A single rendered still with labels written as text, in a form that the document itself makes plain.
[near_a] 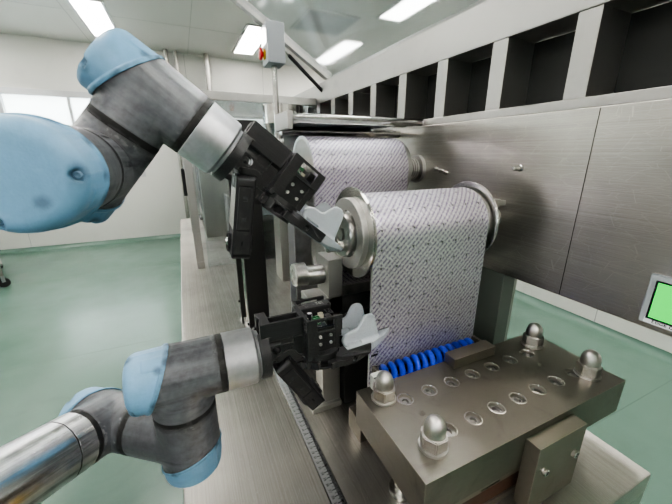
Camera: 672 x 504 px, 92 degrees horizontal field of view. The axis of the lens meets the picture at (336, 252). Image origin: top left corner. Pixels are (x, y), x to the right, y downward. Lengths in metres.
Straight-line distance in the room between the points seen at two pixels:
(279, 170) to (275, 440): 0.45
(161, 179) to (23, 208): 5.71
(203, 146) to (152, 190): 5.60
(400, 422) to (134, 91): 0.50
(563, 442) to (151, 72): 0.66
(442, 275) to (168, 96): 0.46
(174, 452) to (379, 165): 0.62
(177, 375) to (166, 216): 5.65
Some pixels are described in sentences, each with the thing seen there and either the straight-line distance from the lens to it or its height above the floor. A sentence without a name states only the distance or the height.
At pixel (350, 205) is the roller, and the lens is 0.50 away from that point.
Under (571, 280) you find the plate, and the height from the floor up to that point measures 1.17.
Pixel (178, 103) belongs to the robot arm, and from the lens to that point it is 0.41.
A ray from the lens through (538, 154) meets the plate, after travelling 0.68.
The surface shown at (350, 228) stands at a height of 1.27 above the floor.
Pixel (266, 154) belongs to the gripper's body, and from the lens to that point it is 0.44.
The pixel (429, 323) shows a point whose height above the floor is 1.09.
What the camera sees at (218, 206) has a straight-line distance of 1.45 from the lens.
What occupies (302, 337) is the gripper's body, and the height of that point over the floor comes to 1.13.
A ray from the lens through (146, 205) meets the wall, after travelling 6.04.
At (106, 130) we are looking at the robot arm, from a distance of 0.41.
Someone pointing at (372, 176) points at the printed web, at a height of 1.33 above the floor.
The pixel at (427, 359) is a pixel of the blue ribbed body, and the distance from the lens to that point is 0.60.
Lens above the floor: 1.38
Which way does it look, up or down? 17 degrees down
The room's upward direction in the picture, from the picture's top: straight up
